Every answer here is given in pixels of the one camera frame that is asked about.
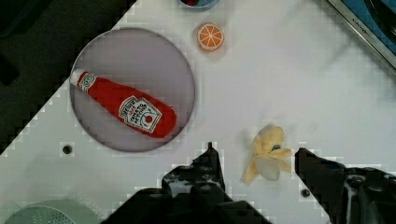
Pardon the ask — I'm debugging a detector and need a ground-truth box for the black toaster oven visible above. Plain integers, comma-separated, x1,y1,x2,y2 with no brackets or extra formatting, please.
326,0,396,69

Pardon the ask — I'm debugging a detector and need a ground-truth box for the orange slice toy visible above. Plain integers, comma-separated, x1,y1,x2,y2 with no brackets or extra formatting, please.
196,22,225,52

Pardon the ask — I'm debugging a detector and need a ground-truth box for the grey round plate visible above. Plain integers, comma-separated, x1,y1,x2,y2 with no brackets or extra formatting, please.
69,28,195,152

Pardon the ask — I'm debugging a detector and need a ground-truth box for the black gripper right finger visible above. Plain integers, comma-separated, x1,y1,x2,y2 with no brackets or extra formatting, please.
294,147,396,224

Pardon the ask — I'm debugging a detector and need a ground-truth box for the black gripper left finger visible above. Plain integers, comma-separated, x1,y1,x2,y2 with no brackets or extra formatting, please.
102,144,271,224

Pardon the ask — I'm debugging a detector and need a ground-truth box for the yellow plush peeled banana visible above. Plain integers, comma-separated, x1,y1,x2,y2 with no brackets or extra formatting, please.
242,126,292,185

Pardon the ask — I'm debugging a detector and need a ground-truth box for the blue bowl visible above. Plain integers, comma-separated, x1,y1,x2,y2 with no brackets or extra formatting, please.
178,0,219,9

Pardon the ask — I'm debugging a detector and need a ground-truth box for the green perforated colander basket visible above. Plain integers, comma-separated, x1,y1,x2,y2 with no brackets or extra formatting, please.
2,200,102,224

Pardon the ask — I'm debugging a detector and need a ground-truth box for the red watermelon slice toy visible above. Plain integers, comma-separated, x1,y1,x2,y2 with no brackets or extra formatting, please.
181,0,199,7

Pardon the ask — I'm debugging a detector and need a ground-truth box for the red plush ketchup bottle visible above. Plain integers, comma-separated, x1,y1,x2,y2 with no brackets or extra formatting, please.
70,69,177,138

